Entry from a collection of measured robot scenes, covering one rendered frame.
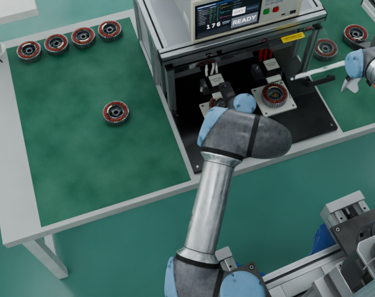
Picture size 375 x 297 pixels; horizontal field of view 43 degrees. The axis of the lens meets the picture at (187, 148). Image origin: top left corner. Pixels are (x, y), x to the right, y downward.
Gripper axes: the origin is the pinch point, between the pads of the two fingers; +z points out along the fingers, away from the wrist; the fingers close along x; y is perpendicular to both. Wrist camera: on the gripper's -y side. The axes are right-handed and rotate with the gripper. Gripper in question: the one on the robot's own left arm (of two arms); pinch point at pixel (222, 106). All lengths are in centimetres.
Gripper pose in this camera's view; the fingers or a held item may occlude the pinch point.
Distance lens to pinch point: 198.5
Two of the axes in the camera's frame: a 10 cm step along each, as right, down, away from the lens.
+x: 9.5, -2.9, 1.4
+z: -1.5, 0.1, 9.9
